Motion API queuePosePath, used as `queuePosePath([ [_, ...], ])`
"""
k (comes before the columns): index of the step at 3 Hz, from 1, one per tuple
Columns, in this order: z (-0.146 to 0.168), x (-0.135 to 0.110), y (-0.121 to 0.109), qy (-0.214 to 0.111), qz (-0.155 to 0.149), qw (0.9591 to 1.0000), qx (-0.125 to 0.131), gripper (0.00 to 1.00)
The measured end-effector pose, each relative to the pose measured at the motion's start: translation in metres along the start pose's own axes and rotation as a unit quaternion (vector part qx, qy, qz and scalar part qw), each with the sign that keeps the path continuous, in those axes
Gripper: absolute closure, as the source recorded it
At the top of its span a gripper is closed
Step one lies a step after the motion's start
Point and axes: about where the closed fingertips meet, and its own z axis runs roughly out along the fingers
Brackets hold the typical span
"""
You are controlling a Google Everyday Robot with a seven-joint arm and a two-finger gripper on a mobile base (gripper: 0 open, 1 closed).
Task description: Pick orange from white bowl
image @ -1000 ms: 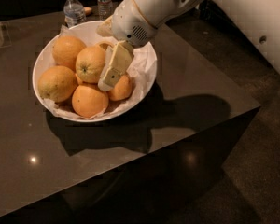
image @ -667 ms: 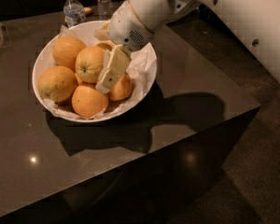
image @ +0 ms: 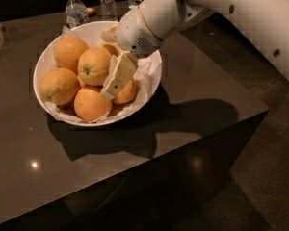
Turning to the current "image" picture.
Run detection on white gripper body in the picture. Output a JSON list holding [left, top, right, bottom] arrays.
[[116, 8, 163, 58]]

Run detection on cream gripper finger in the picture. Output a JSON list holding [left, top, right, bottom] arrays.
[[100, 24, 118, 42], [100, 51, 138, 100]]

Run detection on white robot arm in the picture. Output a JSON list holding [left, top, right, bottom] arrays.
[[101, 0, 289, 100]]

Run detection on back right orange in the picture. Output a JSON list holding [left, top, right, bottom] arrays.
[[99, 42, 120, 57]]

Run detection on white ceramic bowl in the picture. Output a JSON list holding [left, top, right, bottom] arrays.
[[33, 20, 164, 127]]

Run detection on top centre orange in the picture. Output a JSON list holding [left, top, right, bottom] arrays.
[[78, 47, 111, 86]]

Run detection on back left orange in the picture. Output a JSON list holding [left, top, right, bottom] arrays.
[[53, 37, 89, 72]]

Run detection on small hidden orange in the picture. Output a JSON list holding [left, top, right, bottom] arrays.
[[77, 76, 86, 88]]

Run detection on front centre orange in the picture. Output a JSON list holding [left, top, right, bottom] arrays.
[[74, 87, 113, 122]]

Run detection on front left orange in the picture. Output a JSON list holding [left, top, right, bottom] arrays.
[[39, 68, 80, 106]]

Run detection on right clear water bottle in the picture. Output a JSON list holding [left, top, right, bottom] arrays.
[[100, 0, 118, 21]]

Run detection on clear water bottle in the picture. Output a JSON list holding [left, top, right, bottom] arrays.
[[100, 0, 118, 21], [66, 0, 89, 28]]

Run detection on tan object behind bottle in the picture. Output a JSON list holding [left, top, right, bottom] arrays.
[[87, 8, 95, 16]]

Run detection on green soda can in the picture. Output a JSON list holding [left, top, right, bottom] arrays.
[[127, 0, 142, 10]]

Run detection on left clear water bottle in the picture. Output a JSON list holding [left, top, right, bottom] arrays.
[[66, 0, 89, 28]]

